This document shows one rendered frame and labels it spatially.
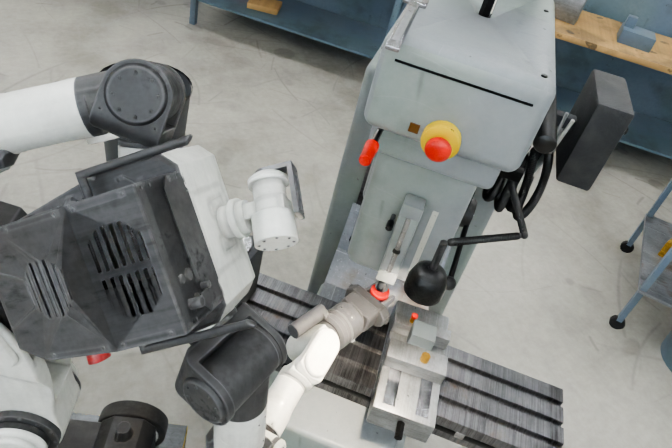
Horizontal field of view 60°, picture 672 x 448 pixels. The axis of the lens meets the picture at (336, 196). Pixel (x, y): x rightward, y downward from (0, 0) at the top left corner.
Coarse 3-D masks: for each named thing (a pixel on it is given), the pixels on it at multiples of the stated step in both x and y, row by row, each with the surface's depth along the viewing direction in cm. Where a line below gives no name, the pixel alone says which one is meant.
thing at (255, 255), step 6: (246, 240) 149; (252, 240) 151; (246, 246) 147; (252, 246) 149; (252, 252) 148; (258, 252) 150; (252, 258) 147; (258, 258) 152; (252, 264) 149; (258, 264) 155; (258, 270) 157; (258, 276) 160; (252, 288) 159; (246, 294) 155; (246, 300) 158
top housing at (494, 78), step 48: (432, 0) 99; (480, 0) 105; (528, 0) 111; (384, 48) 86; (432, 48) 84; (480, 48) 87; (528, 48) 91; (384, 96) 89; (432, 96) 87; (480, 96) 85; (528, 96) 83; (480, 144) 89; (528, 144) 87
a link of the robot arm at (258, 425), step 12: (252, 420) 95; (264, 420) 99; (216, 432) 99; (228, 432) 96; (240, 432) 96; (252, 432) 97; (264, 432) 102; (216, 444) 101; (228, 444) 98; (240, 444) 98; (252, 444) 99; (264, 444) 104; (276, 444) 107
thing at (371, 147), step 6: (378, 132) 98; (372, 138) 96; (378, 138) 97; (366, 144) 94; (372, 144) 94; (378, 144) 95; (366, 150) 92; (372, 150) 93; (360, 156) 91; (366, 156) 91; (372, 156) 92; (360, 162) 92; (366, 162) 91
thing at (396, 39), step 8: (408, 0) 95; (416, 0) 95; (424, 0) 96; (408, 8) 91; (416, 8) 92; (424, 8) 95; (408, 16) 89; (400, 24) 85; (408, 24) 86; (392, 32) 83; (400, 32) 83; (392, 40) 80; (400, 40) 81; (392, 48) 79
